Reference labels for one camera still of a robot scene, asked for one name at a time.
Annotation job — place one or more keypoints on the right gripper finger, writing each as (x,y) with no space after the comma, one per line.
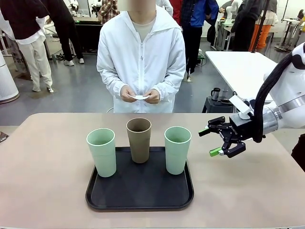
(232,150)
(214,125)

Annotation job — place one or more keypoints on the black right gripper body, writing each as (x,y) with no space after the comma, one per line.
(239,130)

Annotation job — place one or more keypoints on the pale green tall cup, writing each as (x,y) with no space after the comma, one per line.
(102,157)
(176,157)

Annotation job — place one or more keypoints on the white scalloped paper coaster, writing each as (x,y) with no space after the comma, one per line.
(140,97)

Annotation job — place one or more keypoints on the person's left forearm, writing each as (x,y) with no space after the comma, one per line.
(171,88)

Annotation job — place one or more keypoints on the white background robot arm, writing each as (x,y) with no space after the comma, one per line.
(230,14)

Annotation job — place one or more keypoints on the person's right forearm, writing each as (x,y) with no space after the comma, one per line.
(110,86)

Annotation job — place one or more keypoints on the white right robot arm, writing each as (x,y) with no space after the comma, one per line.
(290,78)

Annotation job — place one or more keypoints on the person's left hand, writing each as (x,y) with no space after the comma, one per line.
(153,97)

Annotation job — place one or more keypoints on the person's right hand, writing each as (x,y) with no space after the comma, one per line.
(128,93)

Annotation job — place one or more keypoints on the black step stool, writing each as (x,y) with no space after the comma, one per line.
(214,106)

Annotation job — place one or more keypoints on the black and silver mug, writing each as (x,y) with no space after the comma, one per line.
(215,94)

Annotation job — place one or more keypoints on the white background table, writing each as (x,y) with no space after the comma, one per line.
(238,69)

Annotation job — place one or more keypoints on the black object beside table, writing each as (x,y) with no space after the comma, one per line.
(300,152)

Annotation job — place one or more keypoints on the green cart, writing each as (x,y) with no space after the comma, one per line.
(202,57)

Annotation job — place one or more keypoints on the brown tall cup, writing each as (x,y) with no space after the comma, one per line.
(139,148)

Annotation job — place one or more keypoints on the grey metal workbench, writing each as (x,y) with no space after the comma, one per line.
(224,31)

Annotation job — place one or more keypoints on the bystander in orange trousers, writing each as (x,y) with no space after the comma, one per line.
(262,35)

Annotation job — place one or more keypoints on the person in white jacket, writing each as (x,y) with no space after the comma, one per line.
(143,59)

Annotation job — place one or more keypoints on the black plastic tray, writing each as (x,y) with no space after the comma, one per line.
(143,190)

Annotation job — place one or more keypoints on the black stand pole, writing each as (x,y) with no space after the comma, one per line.
(261,23)

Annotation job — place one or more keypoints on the bystander in blue jacket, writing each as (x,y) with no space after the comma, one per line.
(197,14)

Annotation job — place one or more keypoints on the bystander in grey jacket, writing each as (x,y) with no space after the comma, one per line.
(247,14)

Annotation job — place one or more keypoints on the bystander in red top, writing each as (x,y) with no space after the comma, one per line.
(176,14)

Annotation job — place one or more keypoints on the white standing desk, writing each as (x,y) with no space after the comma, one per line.
(289,21)

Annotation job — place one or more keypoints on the black cabinet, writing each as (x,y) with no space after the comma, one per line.
(88,35)

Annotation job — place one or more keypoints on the bystander in plaid shirt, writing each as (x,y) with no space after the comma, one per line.
(108,9)

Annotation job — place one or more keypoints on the bystander in black trousers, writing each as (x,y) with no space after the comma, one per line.
(64,23)

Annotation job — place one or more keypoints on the small white background robot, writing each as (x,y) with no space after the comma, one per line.
(72,4)

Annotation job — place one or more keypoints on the dark patterned flat object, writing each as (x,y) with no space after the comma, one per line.
(3,137)

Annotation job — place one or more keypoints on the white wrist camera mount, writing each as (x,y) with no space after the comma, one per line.
(239,105)

